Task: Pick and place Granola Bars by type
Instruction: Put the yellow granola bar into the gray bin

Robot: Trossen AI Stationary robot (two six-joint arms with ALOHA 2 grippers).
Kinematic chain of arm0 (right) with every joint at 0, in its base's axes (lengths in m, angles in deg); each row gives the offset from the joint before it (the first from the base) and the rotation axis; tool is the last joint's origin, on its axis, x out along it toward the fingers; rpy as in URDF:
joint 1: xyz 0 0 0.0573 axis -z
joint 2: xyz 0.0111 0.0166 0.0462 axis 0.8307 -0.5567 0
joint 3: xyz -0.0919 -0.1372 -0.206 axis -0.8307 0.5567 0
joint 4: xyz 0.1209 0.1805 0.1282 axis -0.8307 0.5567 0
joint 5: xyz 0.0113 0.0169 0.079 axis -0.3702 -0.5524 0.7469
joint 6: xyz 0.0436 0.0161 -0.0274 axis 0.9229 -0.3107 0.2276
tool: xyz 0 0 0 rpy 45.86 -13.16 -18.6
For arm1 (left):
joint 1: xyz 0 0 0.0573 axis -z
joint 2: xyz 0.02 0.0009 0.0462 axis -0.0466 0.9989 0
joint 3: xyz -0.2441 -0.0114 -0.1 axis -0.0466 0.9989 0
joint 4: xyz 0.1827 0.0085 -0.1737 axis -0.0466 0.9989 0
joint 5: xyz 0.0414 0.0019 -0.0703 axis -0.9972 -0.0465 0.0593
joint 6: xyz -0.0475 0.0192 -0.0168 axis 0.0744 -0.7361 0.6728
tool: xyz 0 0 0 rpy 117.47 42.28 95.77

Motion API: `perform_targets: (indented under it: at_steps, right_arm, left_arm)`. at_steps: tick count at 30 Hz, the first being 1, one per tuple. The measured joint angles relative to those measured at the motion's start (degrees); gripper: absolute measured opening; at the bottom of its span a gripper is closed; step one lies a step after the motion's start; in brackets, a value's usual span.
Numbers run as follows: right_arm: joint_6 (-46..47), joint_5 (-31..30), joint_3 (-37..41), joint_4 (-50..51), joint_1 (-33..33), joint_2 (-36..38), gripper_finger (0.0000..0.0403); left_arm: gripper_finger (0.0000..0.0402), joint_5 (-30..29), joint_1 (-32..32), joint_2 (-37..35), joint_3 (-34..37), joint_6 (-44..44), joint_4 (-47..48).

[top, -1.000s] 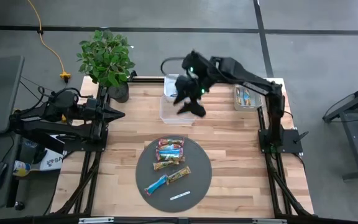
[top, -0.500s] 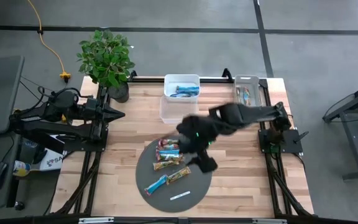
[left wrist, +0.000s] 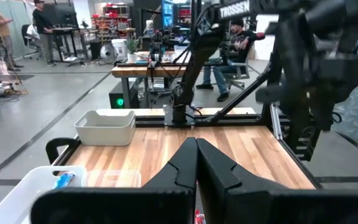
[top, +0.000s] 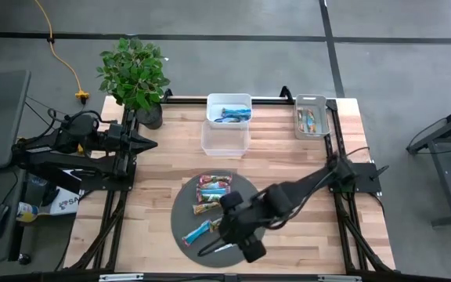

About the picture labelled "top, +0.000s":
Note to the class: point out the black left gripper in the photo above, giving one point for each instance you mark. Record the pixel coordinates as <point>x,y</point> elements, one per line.
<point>125,143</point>

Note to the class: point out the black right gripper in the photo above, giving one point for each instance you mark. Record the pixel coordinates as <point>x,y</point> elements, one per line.
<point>245,231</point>

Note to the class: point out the green brown granola bar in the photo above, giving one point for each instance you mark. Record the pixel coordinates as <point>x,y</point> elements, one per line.
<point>210,198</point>

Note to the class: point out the light blue red granola bar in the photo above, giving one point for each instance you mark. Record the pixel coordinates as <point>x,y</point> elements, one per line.
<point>213,191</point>

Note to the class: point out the blue purple granola bar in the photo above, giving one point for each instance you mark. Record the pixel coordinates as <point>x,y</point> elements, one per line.
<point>225,119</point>

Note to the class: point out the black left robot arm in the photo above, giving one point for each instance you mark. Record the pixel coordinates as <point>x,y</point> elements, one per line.
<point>49,156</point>

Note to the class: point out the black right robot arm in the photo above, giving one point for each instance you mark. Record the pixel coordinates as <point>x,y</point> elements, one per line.
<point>300,188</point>

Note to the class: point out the white printed label strip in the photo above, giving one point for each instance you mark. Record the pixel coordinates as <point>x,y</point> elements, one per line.
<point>219,248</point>

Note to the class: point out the round grey woven mat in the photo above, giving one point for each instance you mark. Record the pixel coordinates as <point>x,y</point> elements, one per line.
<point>186,196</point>

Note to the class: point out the potted green plant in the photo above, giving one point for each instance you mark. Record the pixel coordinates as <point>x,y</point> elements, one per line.
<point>133,74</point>

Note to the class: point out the clear plastic bin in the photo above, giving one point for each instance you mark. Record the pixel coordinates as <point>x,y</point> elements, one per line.
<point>225,141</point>

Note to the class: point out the white translucent plastic bin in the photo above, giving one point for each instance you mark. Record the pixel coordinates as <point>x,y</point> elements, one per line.
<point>217,102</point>

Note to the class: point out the white printed box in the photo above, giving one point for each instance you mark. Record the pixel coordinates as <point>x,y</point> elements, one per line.
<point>67,203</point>

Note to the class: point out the yellow white bottle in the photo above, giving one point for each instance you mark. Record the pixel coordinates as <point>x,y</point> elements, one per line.
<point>27,212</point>

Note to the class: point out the black caster wheel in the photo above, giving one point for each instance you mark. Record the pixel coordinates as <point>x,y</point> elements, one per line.
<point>24,259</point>

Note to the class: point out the black metal desk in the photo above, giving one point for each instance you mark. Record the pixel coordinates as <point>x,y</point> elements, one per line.
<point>444,129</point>

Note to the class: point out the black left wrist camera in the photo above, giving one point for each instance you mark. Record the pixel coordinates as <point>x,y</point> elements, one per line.
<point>114,129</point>

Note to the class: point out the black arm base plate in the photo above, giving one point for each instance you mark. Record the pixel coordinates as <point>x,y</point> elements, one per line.
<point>92,184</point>
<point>368,178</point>

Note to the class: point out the black aluminium table frame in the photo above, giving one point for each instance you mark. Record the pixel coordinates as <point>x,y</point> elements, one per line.
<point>110,227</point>

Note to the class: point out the silver frame bracket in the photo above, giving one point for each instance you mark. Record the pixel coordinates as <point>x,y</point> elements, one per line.
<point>339,278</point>
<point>121,277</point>

